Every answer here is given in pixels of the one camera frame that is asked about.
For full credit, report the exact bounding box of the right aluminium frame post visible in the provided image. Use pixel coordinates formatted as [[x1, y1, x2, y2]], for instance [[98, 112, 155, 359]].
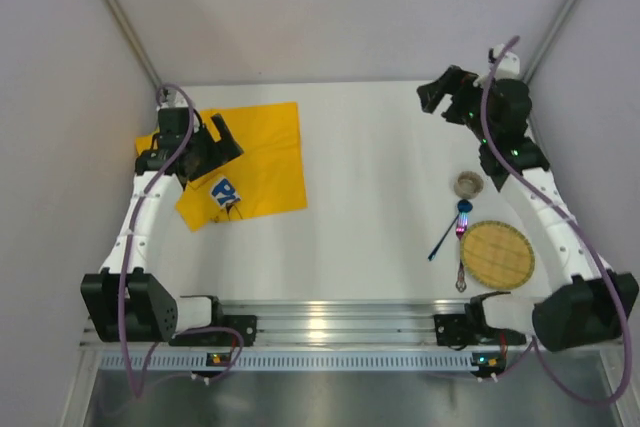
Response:
[[521, 0, 581, 84]]

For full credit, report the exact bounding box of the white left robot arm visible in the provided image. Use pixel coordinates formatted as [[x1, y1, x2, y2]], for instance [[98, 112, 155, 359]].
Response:
[[80, 85, 257, 347]]

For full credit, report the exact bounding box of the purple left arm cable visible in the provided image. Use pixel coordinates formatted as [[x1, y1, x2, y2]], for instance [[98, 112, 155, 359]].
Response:
[[117, 83, 245, 401]]

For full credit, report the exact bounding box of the aluminium frame post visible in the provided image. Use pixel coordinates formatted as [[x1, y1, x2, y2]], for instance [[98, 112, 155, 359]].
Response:
[[521, 0, 581, 84], [101, 0, 162, 88]]

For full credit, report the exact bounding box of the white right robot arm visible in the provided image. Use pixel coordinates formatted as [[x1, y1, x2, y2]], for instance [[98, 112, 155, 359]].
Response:
[[417, 65, 639, 352]]

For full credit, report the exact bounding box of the aluminium mounting rail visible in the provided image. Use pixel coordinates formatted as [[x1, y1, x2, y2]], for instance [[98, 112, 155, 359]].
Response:
[[79, 298, 624, 348]]

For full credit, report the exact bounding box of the iridescent purple metal fork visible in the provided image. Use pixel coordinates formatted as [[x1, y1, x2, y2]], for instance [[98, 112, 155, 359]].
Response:
[[455, 213, 469, 293]]

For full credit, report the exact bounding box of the left aluminium frame post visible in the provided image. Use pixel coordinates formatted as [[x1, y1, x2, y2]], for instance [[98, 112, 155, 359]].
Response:
[[101, 0, 162, 88]]

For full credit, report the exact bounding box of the slotted grey cable duct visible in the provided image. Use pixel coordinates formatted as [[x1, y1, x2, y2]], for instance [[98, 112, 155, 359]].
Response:
[[130, 349, 504, 372]]

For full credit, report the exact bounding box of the yellow cartoon print cloth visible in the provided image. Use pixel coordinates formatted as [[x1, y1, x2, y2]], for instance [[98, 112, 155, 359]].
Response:
[[132, 102, 307, 231]]

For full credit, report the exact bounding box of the round woven bamboo plate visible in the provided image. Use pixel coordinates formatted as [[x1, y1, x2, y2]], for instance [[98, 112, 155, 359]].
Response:
[[461, 220, 536, 291]]

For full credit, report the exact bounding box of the blue metal spoon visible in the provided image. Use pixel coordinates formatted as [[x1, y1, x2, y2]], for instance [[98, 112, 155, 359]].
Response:
[[427, 199, 473, 261]]

